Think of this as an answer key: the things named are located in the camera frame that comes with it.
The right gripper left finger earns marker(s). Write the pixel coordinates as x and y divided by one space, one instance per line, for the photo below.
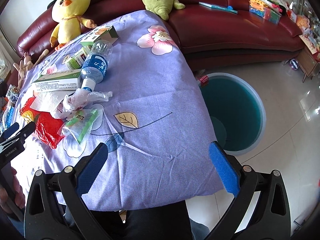
55 209

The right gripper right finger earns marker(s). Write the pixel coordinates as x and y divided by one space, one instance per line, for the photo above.
260 207

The red plastic snack bag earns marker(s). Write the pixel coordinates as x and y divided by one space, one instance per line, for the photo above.
47 128

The clear green snack packet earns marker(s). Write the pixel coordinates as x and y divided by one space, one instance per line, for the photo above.
80 125

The teal round trash bin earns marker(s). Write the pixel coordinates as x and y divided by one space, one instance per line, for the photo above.
236 111

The white paper leaflet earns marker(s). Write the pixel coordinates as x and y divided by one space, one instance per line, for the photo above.
49 101

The beige rabbit plush toy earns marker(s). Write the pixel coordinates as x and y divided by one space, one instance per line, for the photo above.
26 65

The crumpled clear plastic bag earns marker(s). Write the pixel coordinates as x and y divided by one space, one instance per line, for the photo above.
77 101

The long white green box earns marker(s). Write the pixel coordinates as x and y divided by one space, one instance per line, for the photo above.
59 81

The clear plastic water bottle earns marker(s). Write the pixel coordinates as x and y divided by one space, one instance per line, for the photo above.
96 64

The yellow chick plush toy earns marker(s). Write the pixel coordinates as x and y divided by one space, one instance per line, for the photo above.
69 17

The green white medicine box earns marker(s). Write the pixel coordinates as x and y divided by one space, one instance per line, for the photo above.
107 33

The red label on bin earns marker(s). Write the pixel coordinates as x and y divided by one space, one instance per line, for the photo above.
203 81

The small ball under table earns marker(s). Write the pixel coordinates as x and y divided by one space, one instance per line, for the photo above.
294 64

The wooden side table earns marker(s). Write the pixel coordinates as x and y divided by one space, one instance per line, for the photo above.
308 64

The thin teal book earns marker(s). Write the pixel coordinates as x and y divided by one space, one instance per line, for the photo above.
217 7

